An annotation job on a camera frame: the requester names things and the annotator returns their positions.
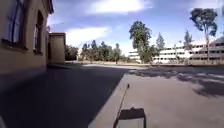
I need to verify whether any tall broad tree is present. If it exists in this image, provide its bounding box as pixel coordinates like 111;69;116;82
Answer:
128;20;158;64

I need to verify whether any small slender tree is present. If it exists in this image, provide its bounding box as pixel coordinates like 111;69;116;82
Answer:
155;32;166;57
182;30;195;62

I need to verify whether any robot's own part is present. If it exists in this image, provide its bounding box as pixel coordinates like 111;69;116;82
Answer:
114;106;148;128

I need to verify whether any tan building with arched windows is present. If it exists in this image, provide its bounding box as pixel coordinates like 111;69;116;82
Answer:
0;0;55;77

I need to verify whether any grey asphalt path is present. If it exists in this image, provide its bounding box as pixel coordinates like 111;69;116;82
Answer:
0;63;134;128

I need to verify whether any tall thin-trunked tree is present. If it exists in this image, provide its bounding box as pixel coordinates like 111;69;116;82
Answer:
189;7;219;62

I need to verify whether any small tan flat-roofed building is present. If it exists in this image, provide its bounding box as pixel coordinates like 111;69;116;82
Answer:
47;32;67;65

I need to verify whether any grey paving stone strip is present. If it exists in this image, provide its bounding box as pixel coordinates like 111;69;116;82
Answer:
87;73;134;128

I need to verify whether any grey asphalt road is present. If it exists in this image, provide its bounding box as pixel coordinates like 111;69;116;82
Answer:
113;64;224;128

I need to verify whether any long white building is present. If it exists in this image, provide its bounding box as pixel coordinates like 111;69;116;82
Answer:
127;35;224;66

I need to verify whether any row of dark trees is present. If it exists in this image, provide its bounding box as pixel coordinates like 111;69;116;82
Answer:
64;39;130;63

